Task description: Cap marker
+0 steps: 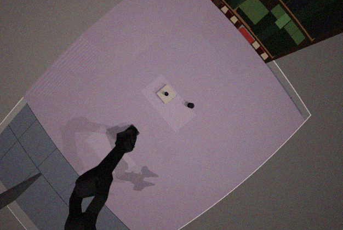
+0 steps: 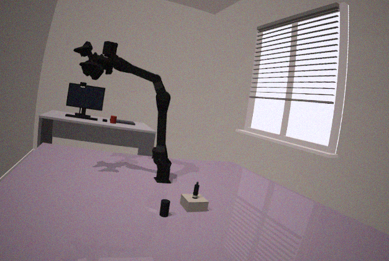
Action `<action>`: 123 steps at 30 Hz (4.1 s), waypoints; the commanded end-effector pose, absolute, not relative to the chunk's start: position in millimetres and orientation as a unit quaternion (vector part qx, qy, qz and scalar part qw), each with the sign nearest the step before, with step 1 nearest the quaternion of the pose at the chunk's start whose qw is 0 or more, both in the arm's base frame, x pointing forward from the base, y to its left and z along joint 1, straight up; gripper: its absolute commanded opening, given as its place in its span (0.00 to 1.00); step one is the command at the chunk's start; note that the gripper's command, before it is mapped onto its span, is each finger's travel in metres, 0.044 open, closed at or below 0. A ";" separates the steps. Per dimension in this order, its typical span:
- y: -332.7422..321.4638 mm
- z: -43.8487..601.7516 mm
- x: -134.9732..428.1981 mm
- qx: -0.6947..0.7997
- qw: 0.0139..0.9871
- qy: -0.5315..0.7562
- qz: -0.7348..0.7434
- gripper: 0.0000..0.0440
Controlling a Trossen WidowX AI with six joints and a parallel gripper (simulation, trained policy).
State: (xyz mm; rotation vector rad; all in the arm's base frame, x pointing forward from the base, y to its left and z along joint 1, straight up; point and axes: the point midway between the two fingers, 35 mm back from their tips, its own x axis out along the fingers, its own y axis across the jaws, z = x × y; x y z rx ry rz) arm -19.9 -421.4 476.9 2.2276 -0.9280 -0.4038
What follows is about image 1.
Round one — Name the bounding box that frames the beige rectangular block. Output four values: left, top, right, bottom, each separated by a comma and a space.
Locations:
156, 84, 177, 104

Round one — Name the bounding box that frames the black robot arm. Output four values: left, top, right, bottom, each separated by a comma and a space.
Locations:
64, 125, 139, 230

